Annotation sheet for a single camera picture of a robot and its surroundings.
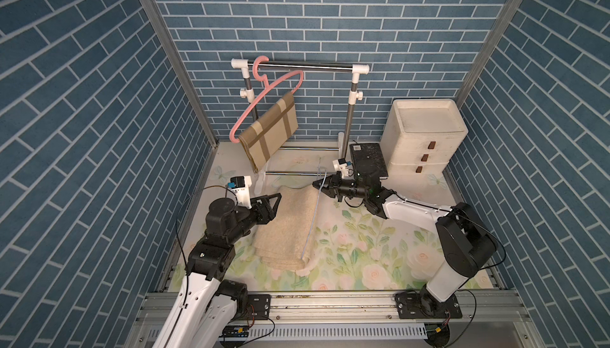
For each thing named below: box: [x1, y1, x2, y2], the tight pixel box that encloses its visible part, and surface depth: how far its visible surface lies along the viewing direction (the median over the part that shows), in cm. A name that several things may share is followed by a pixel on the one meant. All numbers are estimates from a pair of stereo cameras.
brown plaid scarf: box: [239, 92, 299, 173], surface depth 92 cm
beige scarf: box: [254, 185, 320, 272], surface depth 86 cm
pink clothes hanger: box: [228, 55, 305, 144], surface depth 80 cm
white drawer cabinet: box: [379, 98, 469, 176], surface depth 100 cm
